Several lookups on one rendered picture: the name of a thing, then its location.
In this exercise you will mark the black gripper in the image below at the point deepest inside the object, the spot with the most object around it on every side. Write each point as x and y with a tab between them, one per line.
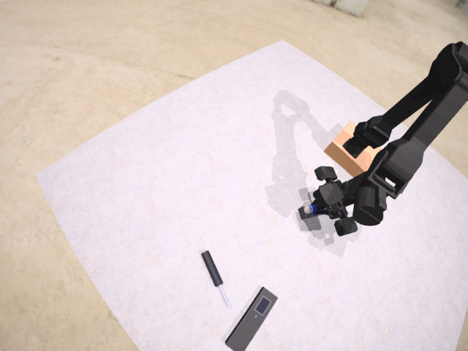
344	225

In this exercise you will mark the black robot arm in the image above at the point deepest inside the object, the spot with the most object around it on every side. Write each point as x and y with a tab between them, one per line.
446	87

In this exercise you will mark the black-handled screwdriver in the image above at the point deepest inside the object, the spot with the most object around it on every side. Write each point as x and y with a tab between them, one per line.
214	273

